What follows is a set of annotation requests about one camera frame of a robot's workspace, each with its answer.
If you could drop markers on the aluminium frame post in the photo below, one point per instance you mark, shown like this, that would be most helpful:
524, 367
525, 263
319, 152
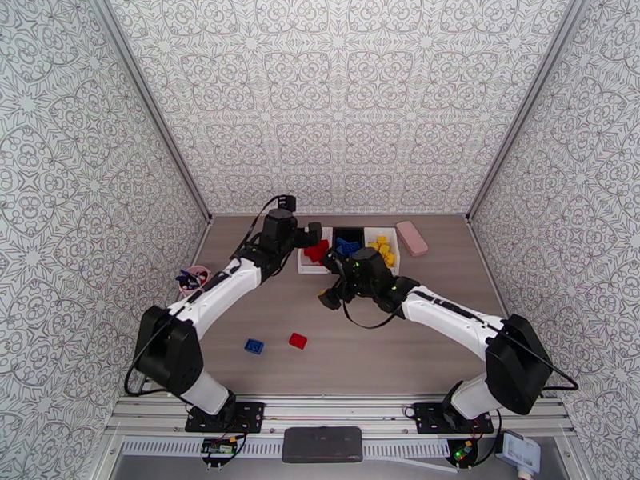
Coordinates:
527, 101
150, 101

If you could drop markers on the blue lego brick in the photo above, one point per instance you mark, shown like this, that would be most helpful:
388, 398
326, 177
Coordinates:
354, 250
343, 242
254, 346

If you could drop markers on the yellow lego brick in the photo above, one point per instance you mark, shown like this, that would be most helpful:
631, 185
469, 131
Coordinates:
374, 246
381, 240
391, 259
386, 250

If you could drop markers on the black marker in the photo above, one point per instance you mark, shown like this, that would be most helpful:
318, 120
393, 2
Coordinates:
183, 281

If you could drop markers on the white red pen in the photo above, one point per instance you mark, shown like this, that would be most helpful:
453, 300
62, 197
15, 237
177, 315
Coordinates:
201, 279

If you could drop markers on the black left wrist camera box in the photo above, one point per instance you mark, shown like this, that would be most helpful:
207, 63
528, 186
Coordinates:
285, 202

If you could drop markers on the aluminium front rail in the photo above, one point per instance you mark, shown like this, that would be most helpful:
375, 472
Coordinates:
340, 411

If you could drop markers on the aluminium table edge rail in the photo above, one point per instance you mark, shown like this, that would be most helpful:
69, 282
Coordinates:
483, 253
200, 243

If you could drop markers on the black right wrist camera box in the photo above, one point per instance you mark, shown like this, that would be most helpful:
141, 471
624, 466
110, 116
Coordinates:
333, 258

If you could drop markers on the white labelled device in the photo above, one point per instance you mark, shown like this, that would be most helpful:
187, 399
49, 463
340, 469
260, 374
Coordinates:
521, 452

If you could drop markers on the white rectangular container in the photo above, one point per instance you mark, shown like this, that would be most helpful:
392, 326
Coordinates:
369, 233
306, 267

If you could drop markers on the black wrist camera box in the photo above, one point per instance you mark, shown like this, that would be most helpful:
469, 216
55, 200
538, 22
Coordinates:
285, 202
333, 258

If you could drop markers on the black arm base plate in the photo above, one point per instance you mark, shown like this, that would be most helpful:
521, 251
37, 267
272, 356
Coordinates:
250, 418
427, 421

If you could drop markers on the black rectangular container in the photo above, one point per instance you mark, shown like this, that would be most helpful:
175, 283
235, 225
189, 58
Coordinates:
350, 232

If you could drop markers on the pink eraser case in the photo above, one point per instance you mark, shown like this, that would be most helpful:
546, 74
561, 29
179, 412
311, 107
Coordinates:
411, 238

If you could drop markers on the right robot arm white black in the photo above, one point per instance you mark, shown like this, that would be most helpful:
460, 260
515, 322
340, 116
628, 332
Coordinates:
515, 363

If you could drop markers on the green circuit board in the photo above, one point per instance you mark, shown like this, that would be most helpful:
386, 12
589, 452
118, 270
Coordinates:
462, 449
218, 447

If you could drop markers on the red lego brick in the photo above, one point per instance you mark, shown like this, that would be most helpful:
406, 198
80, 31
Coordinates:
311, 251
324, 246
317, 261
298, 340

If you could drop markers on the pink pen cup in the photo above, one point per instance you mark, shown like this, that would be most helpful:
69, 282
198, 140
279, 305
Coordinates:
204, 271

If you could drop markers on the black rectangular pad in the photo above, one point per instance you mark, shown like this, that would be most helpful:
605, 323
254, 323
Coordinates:
322, 444

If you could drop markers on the blue pen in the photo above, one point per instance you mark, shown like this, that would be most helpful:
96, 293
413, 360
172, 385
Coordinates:
187, 274

